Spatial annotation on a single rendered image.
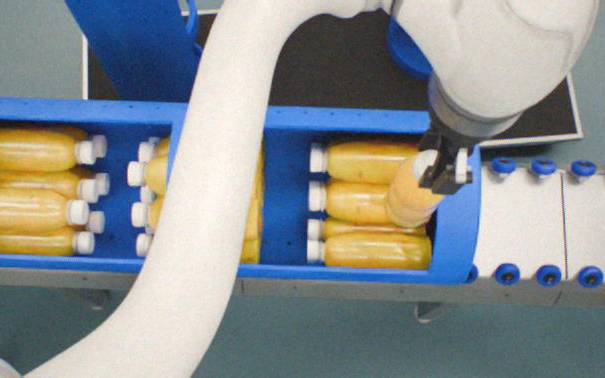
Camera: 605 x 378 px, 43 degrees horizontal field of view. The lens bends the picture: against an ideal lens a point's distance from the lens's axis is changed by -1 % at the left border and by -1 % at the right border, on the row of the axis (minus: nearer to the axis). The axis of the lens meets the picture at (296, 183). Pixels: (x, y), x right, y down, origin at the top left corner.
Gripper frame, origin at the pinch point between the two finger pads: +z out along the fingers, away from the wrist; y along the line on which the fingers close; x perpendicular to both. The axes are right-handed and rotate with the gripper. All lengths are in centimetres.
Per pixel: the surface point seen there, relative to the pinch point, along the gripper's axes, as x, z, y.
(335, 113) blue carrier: 10.5, 28.2, 16.0
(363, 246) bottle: 4.9, 37.4, -3.4
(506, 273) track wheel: -22, 49, -5
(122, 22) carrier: 55, 63, 48
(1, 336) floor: 103, 147, -14
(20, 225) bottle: 60, 34, -3
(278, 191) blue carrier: 20, 51, 9
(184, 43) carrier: 45, 86, 55
